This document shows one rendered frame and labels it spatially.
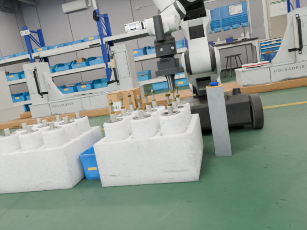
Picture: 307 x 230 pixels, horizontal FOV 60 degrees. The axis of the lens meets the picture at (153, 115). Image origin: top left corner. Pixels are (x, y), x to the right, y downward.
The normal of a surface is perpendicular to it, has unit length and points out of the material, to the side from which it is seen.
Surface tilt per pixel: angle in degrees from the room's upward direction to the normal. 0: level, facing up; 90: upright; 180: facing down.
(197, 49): 42
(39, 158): 90
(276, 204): 0
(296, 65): 90
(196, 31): 56
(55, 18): 90
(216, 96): 90
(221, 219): 0
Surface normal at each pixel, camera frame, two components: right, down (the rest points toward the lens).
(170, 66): -0.45, 0.22
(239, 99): -0.26, -0.55
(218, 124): -0.23, 0.20
